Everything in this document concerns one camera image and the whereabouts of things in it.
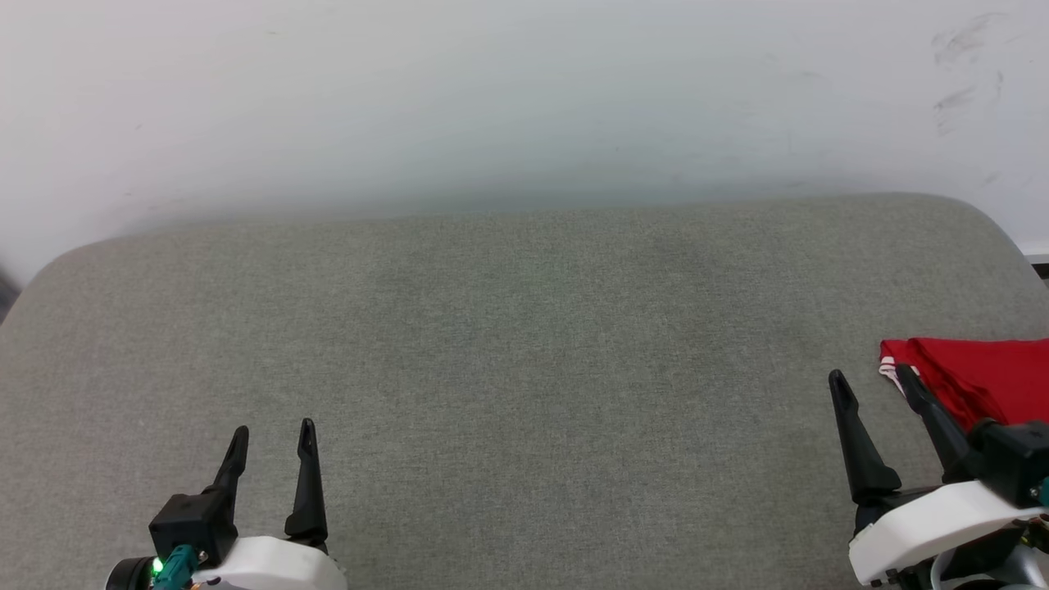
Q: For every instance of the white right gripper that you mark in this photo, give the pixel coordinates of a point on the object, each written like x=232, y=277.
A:
x=934, y=524

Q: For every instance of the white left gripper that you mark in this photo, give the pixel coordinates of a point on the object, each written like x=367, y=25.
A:
x=270, y=567

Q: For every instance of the red garment with white trim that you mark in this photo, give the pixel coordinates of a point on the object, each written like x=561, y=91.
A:
x=983, y=377

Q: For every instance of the black cylindrical left motor housing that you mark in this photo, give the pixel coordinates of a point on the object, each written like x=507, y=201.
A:
x=129, y=575

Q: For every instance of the grey fabric sofa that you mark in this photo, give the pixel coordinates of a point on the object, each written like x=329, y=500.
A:
x=524, y=369

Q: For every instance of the dark grey baseboard strip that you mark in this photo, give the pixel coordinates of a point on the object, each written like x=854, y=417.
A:
x=6, y=295

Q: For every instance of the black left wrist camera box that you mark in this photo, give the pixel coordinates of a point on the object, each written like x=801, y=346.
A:
x=195, y=524

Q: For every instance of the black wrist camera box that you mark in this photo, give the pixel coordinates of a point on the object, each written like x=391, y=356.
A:
x=195, y=524
x=1012, y=459

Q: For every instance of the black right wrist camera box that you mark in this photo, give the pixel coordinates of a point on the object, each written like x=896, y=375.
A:
x=1012, y=459

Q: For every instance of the teal left camera connector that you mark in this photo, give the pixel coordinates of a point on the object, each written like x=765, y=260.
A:
x=176, y=567

